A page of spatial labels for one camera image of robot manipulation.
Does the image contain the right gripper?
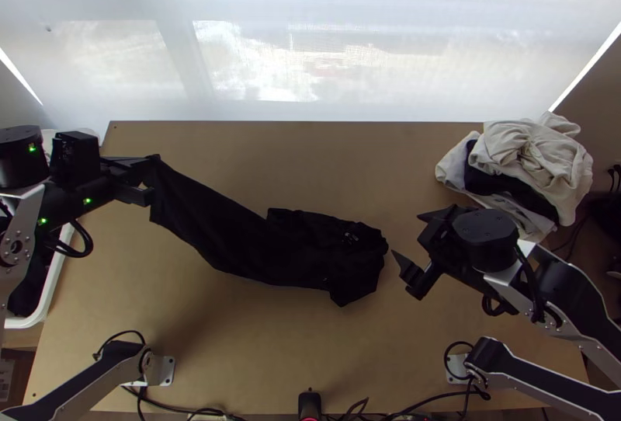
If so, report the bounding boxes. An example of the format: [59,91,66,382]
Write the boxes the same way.
[391,204,481,302]

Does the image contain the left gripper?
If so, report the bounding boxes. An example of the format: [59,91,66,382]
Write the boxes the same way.
[98,153,161,210]

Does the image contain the dark t-shirt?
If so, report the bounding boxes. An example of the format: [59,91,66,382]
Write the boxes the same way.
[147,153,390,309]

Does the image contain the heap of clothes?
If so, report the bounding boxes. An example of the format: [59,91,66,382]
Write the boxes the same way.
[435,110,596,243]

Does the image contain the white laundry basket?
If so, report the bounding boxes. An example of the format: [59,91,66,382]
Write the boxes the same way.
[0,219,78,330]

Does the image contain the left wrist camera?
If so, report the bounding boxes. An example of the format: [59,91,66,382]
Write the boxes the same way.
[50,131,102,190]

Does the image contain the black cable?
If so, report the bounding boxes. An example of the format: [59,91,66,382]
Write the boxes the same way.
[48,219,94,260]
[92,329,147,362]
[482,245,550,328]
[123,381,235,421]
[444,340,492,401]
[552,163,621,258]

